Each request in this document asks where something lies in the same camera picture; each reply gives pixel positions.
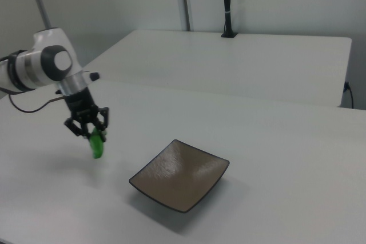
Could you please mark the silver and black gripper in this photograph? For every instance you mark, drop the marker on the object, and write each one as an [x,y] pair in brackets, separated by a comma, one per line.
[78,95]

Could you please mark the square brown ceramic plate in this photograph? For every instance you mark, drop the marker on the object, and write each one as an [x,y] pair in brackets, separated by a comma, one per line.
[180,175]

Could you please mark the green chili pepper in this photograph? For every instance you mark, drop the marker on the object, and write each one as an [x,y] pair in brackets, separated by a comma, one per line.
[96,145]

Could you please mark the black pole with white tie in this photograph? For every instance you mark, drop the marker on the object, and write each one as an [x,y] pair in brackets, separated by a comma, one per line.
[228,4]

